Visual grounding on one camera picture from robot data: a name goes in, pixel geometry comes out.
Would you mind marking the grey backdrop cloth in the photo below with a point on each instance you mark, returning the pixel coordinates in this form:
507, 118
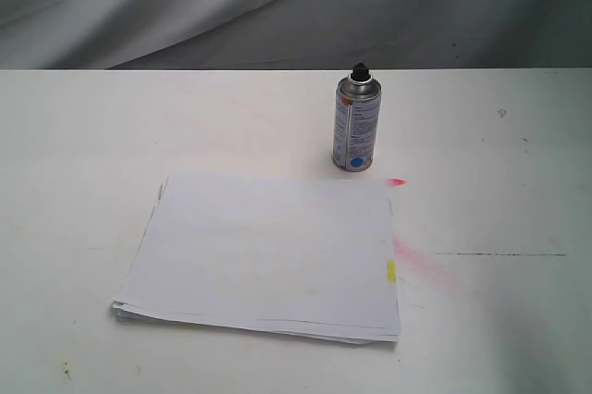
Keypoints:
294, 34

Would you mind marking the white spray paint can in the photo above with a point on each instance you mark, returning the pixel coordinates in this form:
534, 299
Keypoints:
358, 101

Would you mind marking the white paper stack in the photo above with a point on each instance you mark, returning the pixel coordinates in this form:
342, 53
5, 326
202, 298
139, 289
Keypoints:
303, 257

